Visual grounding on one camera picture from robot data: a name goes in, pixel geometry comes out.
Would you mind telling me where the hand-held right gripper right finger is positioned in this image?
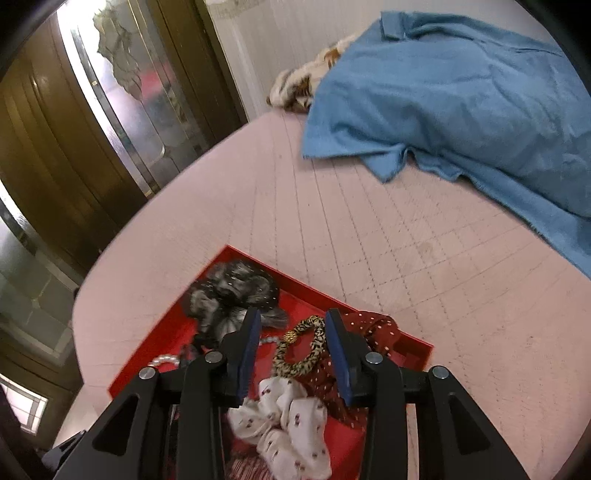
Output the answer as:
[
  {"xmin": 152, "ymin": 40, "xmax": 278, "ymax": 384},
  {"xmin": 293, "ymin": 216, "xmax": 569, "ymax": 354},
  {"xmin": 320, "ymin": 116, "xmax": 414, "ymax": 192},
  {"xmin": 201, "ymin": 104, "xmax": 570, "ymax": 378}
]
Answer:
[{"xmin": 324, "ymin": 308, "xmax": 529, "ymax": 480}]

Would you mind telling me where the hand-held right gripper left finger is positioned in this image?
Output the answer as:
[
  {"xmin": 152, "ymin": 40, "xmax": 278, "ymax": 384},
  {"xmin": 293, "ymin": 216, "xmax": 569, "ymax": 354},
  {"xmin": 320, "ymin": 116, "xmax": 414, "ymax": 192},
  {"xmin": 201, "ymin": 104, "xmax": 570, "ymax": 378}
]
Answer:
[{"xmin": 54, "ymin": 307, "xmax": 263, "ymax": 480}]

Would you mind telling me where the leopard print hair tie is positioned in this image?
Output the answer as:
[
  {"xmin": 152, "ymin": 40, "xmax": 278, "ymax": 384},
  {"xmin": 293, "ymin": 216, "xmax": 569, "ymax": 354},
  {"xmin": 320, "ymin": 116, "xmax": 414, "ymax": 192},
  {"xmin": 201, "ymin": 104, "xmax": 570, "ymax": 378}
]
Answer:
[{"xmin": 272, "ymin": 315, "xmax": 331, "ymax": 378}]

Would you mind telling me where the red tray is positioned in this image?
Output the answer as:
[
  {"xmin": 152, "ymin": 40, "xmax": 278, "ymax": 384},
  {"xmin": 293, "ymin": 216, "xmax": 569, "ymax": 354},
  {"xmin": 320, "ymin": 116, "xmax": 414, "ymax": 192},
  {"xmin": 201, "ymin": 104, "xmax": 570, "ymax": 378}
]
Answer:
[{"xmin": 107, "ymin": 244, "xmax": 435, "ymax": 480}]

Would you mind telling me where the white printed scrunchie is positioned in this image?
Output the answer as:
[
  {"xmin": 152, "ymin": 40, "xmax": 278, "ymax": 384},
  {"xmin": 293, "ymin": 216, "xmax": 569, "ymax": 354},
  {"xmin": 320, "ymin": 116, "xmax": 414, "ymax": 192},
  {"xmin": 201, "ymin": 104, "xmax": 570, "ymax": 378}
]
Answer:
[{"xmin": 228, "ymin": 376, "xmax": 333, "ymax": 480}]

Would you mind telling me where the dark red dotted scrunchie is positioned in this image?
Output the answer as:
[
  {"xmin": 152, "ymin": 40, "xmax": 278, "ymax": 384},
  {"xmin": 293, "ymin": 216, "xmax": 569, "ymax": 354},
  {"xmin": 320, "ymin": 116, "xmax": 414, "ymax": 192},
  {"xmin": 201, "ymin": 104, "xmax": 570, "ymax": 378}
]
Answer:
[{"xmin": 295, "ymin": 311, "xmax": 402, "ymax": 430}]

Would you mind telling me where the grey patterned scrunchie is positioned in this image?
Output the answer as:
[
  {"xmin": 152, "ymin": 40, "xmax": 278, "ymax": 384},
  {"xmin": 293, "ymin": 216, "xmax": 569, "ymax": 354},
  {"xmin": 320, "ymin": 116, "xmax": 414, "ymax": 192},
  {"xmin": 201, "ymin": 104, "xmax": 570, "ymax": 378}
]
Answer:
[{"xmin": 185, "ymin": 259, "xmax": 289, "ymax": 335}]

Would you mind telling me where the pink striped scrunchie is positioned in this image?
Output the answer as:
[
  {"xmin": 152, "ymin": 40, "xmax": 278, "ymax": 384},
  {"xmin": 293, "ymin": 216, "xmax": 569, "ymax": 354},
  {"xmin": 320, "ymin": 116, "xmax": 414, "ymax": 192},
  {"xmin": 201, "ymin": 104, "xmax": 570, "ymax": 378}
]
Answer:
[{"xmin": 226, "ymin": 450, "xmax": 273, "ymax": 480}]

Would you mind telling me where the brown patterned blanket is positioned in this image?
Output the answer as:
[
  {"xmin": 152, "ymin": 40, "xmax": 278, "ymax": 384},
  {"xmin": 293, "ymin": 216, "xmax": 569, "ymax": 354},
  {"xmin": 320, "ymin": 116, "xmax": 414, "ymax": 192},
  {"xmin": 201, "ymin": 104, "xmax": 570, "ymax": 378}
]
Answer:
[{"xmin": 268, "ymin": 32, "xmax": 358, "ymax": 114}]

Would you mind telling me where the blue cloth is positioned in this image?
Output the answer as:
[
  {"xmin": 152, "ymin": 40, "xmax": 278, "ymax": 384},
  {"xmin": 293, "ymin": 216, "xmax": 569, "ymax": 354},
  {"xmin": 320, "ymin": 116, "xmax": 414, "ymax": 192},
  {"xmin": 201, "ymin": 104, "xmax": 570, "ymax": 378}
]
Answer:
[{"xmin": 301, "ymin": 10, "xmax": 591, "ymax": 280}]

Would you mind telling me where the wooden door with glass panel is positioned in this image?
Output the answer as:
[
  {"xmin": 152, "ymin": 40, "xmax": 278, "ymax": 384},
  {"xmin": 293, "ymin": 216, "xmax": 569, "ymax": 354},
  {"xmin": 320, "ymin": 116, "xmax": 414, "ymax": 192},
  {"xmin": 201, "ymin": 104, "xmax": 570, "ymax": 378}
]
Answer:
[{"xmin": 0, "ymin": 0, "xmax": 250, "ymax": 296}]

